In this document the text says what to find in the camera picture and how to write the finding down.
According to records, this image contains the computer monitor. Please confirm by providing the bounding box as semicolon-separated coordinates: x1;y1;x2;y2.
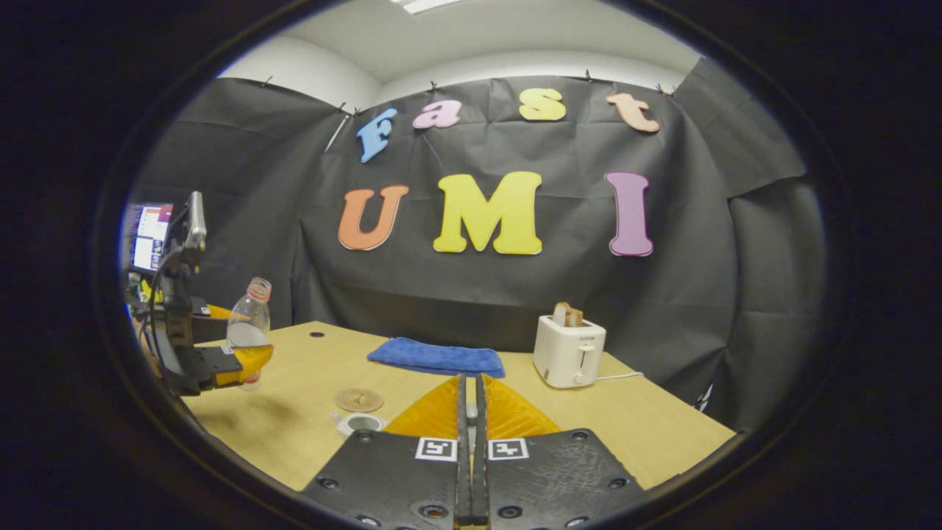
127;204;174;275

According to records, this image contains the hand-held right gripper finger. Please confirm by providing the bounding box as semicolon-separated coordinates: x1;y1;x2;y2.
471;374;648;530
300;374;472;530

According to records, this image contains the blue folded towel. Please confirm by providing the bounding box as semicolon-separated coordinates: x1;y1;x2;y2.
368;337;506;378

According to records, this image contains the white toaster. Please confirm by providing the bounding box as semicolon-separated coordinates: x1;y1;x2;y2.
533;315;606;389

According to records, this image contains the ceiling light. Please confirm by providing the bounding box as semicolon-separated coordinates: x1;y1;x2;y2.
389;0;461;15

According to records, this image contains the white teacup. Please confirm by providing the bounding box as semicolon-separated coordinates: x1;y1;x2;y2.
333;412;388;439

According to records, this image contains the clear plastic water bottle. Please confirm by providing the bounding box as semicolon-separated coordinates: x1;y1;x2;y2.
226;278;273;392

